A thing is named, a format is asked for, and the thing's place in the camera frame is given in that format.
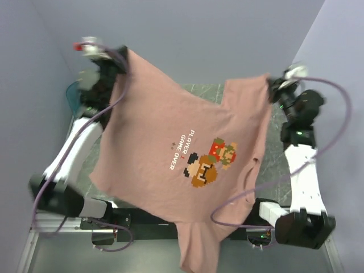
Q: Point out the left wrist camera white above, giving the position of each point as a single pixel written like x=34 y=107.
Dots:
x=91 y=47

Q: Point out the pink t shirt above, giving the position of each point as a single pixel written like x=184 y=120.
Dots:
x=183 y=158

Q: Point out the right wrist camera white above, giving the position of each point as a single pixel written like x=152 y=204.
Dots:
x=294 y=72

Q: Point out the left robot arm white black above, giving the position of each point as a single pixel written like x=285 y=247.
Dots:
x=96 y=106

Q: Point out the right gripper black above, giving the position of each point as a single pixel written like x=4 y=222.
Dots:
x=279 y=86

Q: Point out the teal plastic basin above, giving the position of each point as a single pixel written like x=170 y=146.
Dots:
x=73 y=96

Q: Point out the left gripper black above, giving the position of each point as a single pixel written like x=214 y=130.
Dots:
x=116 y=61

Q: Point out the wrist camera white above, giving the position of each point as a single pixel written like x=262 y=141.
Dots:
x=294 y=72
x=91 y=47

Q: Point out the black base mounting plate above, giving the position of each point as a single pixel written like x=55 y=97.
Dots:
x=143 y=226

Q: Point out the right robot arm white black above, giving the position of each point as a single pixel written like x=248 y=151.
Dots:
x=306 y=223

